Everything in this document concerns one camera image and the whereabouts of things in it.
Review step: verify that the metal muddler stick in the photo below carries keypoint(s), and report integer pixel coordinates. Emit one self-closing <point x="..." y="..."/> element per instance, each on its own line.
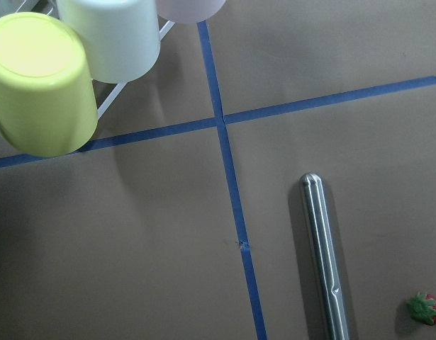
<point x="318" y="221"/>

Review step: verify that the red strawberry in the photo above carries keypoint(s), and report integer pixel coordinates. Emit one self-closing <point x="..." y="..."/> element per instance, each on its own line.
<point x="422" y="308"/>

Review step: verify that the cup rack with holder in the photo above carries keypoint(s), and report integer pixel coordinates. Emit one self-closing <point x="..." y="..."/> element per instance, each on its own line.
<point x="48" y="65"/>

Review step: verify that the white cup on rack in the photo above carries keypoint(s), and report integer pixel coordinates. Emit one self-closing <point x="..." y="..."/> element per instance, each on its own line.
<point x="121" y="38"/>

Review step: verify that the pink cup on rack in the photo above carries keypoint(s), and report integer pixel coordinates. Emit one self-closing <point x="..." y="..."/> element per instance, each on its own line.
<point x="188" y="11"/>

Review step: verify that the yellow cup on rack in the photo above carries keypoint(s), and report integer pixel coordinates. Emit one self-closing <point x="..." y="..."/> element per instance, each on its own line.
<point x="47" y="103"/>

